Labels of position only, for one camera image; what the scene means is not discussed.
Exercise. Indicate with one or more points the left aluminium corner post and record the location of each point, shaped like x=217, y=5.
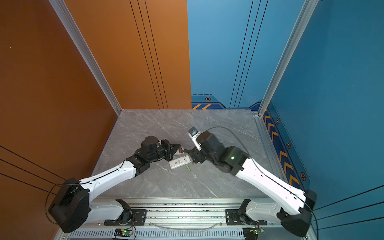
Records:
x=75, y=34

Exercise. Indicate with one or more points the aluminium front rail frame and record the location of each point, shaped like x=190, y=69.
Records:
x=183, y=219

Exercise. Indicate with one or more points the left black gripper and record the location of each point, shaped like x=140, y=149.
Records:
x=170, y=148

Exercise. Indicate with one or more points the right small circuit board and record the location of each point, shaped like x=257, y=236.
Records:
x=257, y=230

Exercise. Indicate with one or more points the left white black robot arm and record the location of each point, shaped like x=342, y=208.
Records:
x=72, y=206

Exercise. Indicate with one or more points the aluminium corner post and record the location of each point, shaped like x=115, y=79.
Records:
x=301, y=23
x=75, y=34

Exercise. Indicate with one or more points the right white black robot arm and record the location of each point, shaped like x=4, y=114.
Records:
x=291, y=206

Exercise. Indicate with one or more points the right aluminium corner post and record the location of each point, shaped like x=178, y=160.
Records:
x=301, y=23

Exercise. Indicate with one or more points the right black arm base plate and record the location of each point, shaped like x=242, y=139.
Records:
x=236, y=217

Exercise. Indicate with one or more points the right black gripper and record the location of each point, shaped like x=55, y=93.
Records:
x=195, y=155

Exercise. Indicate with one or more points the left green circuit board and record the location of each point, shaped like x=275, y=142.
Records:
x=124, y=234

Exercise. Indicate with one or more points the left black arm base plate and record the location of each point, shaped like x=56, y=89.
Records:
x=129, y=218

